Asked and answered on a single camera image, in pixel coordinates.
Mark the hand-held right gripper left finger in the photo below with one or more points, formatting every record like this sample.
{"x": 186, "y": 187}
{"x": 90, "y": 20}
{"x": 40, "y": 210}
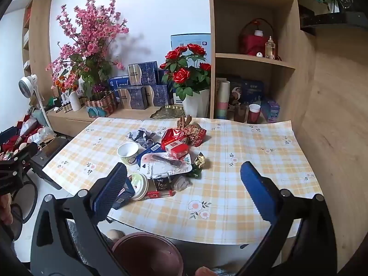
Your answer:
{"x": 109, "y": 191}

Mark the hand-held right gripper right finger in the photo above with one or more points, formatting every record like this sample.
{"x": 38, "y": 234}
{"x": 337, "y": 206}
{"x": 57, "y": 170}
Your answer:
{"x": 256, "y": 189}

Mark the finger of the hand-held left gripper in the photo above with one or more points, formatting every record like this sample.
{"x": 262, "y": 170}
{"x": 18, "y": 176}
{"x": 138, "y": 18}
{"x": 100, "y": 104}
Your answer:
{"x": 43, "y": 172}
{"x": 27, "y": 152}

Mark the blue packet with white label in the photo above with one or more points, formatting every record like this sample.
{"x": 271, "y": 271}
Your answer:
{"x": 127, "y": 193}

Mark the round white green tin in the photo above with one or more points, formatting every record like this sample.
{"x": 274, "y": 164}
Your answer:
{"x": 139, "y": 187}

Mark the white paper cup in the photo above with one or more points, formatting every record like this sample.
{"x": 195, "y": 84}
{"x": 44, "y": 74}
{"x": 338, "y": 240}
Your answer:
{"x": 126, "y": 149}

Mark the red tube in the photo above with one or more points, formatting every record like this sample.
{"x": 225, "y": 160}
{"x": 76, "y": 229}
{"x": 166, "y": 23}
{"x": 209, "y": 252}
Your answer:
{"x": 158, "y": 194}

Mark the small black carton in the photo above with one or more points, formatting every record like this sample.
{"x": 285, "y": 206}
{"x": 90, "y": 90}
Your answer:
{"x": 162, "y": 184}

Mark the white plastic tray package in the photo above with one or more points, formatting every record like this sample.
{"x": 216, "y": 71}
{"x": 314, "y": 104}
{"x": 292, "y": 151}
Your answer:
{"x": 164, "y": 169}

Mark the gold and green wrapper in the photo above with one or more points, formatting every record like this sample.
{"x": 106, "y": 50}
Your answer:
{"x": 199, "y": 162}

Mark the grey wrapper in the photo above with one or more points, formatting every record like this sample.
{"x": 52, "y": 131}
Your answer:
{"x": 141, "y": 136}

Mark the clear plastic wrapper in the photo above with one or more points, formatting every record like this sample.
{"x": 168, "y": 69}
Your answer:
{"x": 181, "y": 183}

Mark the brown round trash bin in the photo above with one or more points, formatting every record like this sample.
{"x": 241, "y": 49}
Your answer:
{"x": 146, "y": 254}

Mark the red cigarette box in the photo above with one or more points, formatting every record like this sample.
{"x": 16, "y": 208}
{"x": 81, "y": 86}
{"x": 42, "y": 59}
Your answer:
{"x": 178, "y": 149}

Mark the red and gold snack bag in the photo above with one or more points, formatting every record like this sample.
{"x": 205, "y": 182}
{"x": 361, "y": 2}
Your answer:
{"x": 197, "y": 133}

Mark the shiny red snack packet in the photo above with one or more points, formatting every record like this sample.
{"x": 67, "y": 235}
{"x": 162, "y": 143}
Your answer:
{"x": 171, "y": 138}

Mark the person's left hand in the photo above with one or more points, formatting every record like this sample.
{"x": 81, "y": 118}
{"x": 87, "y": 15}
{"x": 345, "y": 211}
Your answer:
{"x": 5, "y": 208}

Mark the heap of red white packets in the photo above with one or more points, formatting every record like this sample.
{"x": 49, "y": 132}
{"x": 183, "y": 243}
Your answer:
{"x": 23, "y": 138}

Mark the dark brown box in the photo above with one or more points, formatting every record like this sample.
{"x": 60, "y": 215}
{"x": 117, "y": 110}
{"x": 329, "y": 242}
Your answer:
{"x": 56, "y": 149}

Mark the yellow checkered floral tablecloth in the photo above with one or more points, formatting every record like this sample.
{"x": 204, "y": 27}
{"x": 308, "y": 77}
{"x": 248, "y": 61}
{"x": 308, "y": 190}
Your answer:
{"x": 230, "y": 207}

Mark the row of small brown bottles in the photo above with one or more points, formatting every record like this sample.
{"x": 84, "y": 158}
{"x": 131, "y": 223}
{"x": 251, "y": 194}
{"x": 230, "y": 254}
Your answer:
{"x": 65, "y": 107}

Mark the white desk fan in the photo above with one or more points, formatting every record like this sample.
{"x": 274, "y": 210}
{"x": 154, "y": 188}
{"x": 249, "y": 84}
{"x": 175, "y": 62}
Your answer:
{"x": 27, "y": 84}

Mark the red cup with white rim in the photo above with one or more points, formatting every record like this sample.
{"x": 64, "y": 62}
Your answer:
{"x": 254, "y": 114}

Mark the brown cup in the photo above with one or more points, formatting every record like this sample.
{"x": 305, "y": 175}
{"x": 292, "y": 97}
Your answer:
{"x": 240, "y": 113}

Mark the small purple box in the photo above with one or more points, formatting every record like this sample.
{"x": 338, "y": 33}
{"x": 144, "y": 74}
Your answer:
{"x": 270, "y": 111}

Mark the orange artificial flowers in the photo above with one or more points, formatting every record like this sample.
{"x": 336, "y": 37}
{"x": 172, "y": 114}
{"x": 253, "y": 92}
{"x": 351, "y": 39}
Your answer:
{"x": 67, "y": 83}

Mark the woven red and gold basket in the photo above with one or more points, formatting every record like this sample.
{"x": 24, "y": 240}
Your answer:
{"x": 100, "y": 105}

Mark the blue and gold gift box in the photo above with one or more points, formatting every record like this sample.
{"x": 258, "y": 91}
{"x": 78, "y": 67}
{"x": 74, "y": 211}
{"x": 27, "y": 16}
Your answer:
{"x": 159, "y": 95}
{"x": 143, "y": 73}
{"x": 132, "y": 97}

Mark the gold leaf-shaped tray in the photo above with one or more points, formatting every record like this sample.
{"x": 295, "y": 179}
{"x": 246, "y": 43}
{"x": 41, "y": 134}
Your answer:
{"x": 168, "y": 112}

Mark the dark blue illustrated gift box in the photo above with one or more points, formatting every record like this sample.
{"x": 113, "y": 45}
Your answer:
{"x": 250, "y": 90}

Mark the stack of pastel paper cups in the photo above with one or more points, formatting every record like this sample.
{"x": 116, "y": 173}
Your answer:
{"x": 222, "y": 92}

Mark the white faceted flower pot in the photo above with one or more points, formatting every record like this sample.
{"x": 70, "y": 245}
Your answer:
{"x": 197, "y": 105}

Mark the blue and white flat box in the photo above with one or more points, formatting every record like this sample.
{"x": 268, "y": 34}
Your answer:
{"x": 119, "y": 82}

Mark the pink artificial blossom branches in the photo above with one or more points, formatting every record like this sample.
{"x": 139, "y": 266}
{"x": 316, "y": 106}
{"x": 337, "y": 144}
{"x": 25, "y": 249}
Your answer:
{"x": 86, "y": 43}

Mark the plain dark blue box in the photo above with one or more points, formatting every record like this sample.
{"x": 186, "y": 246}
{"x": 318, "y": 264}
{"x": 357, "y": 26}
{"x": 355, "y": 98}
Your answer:
{"x": 161, "y": 76}

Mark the red artificial rose plant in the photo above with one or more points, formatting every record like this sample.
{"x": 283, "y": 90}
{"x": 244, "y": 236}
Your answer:
{"x": 184, "y": 76}

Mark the clear glass bottle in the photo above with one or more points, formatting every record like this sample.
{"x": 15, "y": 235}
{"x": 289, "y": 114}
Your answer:
{"x": 270, "y": 49}

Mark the wooden shelf unit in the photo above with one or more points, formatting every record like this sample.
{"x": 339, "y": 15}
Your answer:
{"x": 212, "y": 49}

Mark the large light blue box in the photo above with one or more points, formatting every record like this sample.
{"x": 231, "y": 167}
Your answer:
{"x": 184, "y": 40}

